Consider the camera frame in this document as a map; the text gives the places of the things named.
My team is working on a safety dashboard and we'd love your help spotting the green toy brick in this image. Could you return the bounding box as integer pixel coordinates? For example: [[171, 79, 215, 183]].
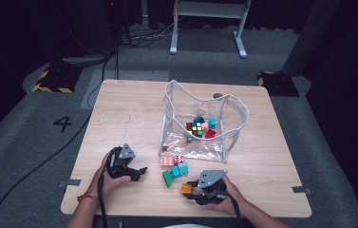
[[161, 169, 175, 188]]

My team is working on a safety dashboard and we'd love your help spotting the multicoloured puzzle cube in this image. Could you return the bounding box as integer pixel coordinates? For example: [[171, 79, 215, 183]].
[[185, 122, 203, 138]]

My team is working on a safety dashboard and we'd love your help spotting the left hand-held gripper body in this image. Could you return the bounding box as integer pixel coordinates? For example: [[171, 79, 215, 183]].
[[105, 142, 138, 182]]

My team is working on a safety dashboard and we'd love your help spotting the clear plastic bag white trim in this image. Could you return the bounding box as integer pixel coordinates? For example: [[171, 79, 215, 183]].
[[158, 79, 251, 164]]

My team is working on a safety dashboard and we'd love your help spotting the person's left hand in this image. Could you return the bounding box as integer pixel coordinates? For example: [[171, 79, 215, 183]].
[[90, 151, 132, 196]]

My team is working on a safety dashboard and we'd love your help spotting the large pink toy brick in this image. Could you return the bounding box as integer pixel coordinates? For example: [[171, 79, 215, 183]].
[[160, 156, 175, 168]]

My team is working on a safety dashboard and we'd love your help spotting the teal sloped toy brick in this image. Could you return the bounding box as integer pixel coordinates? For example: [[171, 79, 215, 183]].
[[178, 161, 189, 176]]

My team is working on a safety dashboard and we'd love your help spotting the white metal stand frame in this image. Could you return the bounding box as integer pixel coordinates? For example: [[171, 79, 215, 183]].
[[169, 0, 253, 59]]

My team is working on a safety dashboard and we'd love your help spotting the grey upright panel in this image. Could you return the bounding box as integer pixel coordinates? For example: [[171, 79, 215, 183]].
[[280, 0, 341, 77]]

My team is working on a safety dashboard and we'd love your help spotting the orange toy brick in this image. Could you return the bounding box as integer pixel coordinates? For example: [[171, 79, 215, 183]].
[[179, 182, 194, 195]]

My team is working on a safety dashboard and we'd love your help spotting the red string bracelet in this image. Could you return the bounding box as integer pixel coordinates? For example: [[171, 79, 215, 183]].
[[76, 191, 100, 202]]

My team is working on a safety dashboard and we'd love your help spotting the bundle of floor cables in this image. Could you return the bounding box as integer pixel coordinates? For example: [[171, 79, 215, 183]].
[[119, 18, 180, 48]]

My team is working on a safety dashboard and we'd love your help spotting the black yellow striped base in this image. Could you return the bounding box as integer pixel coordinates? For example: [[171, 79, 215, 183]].
[[32, 65, 83, 94], [256, 70, 300, 98]]

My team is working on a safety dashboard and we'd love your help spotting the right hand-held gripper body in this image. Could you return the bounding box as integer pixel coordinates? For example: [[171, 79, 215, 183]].
[[195, 169, 229, 206]]

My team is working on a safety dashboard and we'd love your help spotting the dark equipment stand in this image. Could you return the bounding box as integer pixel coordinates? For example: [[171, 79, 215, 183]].
[[47, 0, 118, 69]]

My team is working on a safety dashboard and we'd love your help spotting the hand-held gripper cable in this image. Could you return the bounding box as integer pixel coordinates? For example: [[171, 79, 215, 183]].
[[98, 173, 110, 228], [225, 193, 245, 228]]

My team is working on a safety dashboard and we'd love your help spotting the person's right hand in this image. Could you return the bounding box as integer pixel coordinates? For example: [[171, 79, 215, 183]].
[[204, 175, 247, 217]]

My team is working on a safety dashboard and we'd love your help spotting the right hand-held gripper cable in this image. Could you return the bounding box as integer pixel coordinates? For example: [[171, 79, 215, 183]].
[[225, 193, 245, 228]]

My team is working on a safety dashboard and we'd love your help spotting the left hand-held gripper cable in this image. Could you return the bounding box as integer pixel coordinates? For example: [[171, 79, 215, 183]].
[[98, 173, 110, 228]]

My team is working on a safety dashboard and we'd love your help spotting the grey tape strip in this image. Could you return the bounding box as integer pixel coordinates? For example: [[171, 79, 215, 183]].
[[292, 185, 311, 195], [58, 179, 82, 188]]

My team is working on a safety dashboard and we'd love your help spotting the long black floor cable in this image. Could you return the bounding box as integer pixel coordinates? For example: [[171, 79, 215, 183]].
[[0, 47, 121, 228]]

